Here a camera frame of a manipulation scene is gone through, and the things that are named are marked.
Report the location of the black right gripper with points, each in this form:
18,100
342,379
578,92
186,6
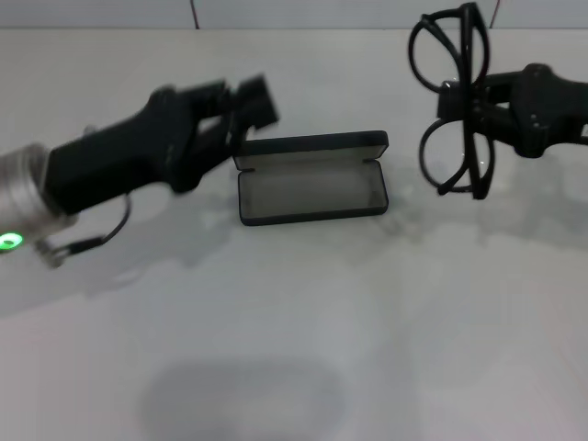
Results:
551,115

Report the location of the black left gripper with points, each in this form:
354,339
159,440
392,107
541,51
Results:
128,156

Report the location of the black glasses case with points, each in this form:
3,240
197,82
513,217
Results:
312,188

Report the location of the black glasses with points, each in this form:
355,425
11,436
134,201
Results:
466,55

